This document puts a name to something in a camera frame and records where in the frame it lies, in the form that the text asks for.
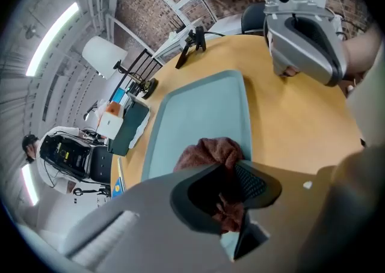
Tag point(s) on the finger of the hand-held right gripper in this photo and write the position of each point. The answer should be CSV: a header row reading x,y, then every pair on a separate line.
x,y
328,43
291,52

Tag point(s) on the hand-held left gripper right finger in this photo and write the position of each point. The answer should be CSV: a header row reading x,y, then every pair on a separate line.
x,y
294,220

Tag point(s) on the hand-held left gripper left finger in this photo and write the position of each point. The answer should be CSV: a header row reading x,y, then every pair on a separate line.
x,y
150,229

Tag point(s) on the brown cloth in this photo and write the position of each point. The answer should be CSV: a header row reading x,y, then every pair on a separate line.
x,y
210,151

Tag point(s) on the grey-green tray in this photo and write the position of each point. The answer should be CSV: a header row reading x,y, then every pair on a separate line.
x,y
198,109

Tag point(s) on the person's right forearm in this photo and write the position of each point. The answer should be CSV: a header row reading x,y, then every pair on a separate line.
x,y
361,52

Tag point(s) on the person's right hand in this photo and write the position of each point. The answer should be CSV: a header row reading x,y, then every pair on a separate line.
x,y
288,71

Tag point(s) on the dark grey plastic chair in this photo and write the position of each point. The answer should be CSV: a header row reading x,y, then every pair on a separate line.
x,y
252,19

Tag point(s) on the long thin ruler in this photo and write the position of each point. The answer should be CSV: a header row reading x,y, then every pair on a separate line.
x,y
121,169

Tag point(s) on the white desk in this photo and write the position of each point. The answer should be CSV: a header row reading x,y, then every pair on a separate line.
x,y
225,25

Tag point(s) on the person's white shirt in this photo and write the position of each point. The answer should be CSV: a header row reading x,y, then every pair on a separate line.
x,y
373,109

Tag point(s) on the black plastic chair with holes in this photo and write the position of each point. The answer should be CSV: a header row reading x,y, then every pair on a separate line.
x,y
100,165

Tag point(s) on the black webcam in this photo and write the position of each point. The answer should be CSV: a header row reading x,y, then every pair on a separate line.
x,y
198,38

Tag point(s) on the dark green box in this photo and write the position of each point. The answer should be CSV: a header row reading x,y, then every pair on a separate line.
x,y
132,127

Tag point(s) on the white and orange box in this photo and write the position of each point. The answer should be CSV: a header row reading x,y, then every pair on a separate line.
x,y
109,124

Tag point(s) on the ceiling light tube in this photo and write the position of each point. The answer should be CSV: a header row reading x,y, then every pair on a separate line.
x,y
29,184
51,40

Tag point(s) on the black dome desk lamp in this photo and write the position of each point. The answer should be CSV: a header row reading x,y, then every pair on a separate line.
x,y
87,116

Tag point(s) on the white tissue tuft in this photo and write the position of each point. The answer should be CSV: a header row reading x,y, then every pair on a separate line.
x,y
102,108

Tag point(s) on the blue-screen monitor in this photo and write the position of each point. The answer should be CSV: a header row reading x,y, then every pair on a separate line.
x,y
118,95

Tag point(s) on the black metal rack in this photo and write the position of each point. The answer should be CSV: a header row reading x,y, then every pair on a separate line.
x,y
141,64

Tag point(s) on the table lamp with white shade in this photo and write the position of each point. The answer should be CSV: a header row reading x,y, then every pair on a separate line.
x,y
102,55

